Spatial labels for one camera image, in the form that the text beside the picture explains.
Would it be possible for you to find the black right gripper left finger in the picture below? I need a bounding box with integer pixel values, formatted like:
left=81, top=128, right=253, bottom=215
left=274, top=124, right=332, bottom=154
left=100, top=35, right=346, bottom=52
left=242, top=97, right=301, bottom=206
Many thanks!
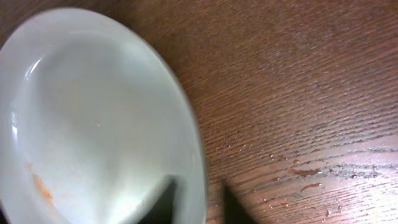
left=138, top=179, right=177, bottom=224

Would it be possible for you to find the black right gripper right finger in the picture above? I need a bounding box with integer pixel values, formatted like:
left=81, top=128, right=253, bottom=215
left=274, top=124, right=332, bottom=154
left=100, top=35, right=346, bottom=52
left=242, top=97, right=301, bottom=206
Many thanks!
left=223, top=184, right=257, bottom=224

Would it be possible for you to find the white plate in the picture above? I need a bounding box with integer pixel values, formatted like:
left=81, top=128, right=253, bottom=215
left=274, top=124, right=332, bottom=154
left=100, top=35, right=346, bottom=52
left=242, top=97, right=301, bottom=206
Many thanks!
left=1, top=8, right=208, bottom=223

